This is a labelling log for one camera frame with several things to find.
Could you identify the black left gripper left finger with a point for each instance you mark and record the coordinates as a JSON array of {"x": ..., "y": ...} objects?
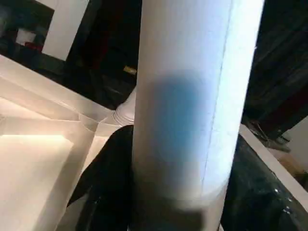
[{"x": 108, "y": 183}]

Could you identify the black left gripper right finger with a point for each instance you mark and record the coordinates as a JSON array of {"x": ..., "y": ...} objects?
[{"x": 262, "y": 192}]

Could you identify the white table top frame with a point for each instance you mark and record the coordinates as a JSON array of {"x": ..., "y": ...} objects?
[{"x": 48, "y": 144}]

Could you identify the small yellow label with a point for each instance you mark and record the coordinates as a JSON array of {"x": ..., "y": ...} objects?
[{"x": 130, "y": 70}]

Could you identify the black work mat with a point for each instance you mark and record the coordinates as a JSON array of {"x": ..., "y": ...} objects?
[{"x": 279, "y": 57}]

